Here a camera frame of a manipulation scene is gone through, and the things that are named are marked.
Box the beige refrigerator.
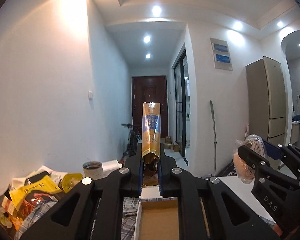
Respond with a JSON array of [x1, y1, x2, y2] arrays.
[[245, 56, 287, 145]]

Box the blue plaid shirt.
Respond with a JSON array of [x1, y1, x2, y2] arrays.
[[13, 196, 142, 240]]

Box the cardboard boxes on floor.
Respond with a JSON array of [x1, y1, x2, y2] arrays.
[[164, 137, 181, 152]]

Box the white wall switch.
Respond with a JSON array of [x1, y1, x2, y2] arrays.
[[88, 90, 93, 100]]

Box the black bicycle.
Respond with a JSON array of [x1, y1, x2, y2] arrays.
[[121, 124, 141, 157]]

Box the wall electrical panel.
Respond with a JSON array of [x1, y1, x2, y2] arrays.
[[210, 38, 232, 71]]

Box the grey mop handle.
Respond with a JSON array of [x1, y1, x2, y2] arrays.
[[210, 100, 217, 176]]

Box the tall white cylinder canister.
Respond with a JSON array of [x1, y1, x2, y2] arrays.
[[82, 161, 103, 180]]

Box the yellow plastic bin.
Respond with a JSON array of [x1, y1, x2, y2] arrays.
[[61, 173, 83, 193]]

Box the gold blue carton box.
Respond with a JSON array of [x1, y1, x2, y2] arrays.
[[141, 102, 161, 186]]

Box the open cardboard tray box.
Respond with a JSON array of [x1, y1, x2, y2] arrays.
[[134, 194, 211, 239]]

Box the yellow packaging bag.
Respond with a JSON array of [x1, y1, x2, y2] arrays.
[[9, 176, 65, 216]]

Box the black framed glass door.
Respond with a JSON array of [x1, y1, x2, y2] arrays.
[[173, 49, 187, 159]]

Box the white foam box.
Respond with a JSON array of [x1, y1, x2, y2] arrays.
[[102, 160, 122, 173]]

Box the dark red entrance door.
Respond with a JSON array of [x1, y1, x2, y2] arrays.
[[131, 75, 169, 139]]

